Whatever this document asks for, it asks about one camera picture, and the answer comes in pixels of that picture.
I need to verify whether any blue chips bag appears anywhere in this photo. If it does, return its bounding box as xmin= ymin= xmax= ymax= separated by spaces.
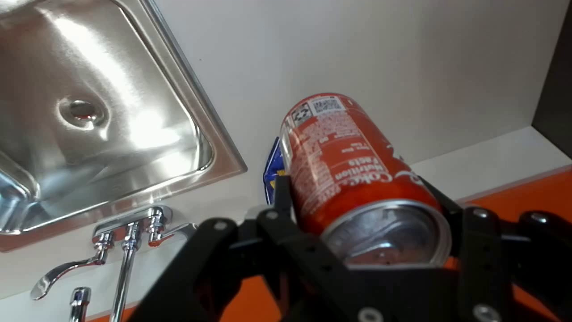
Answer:
xmin=262 ymin=136 xmax=290 ymax=208

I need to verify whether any stainless steel sink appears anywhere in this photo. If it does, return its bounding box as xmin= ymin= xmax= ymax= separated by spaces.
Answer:
xmin=0 ymin=0 xmax=249 ymax=254

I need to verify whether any chrome faucet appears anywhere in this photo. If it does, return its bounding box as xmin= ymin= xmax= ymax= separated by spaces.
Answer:
xmin=29 ymin=204 xmax=199 ymax=322

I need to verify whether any white backsplash strip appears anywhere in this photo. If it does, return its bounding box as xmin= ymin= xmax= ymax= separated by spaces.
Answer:
xmin=0 ymin=126 xmax=572 ymax=322

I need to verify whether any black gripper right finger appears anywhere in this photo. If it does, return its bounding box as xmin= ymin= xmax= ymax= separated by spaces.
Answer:
xmin=419 ymin=178 xmax=572 ymax=322

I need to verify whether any red cola can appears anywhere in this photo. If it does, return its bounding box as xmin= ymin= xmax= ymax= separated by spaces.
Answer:
xmin=280 ymin=92 xmax=455 ymax=271

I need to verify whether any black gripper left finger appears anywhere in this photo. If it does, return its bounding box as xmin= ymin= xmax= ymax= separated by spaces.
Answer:
xmin=128 ymin=172 xmax=373 ymax=322

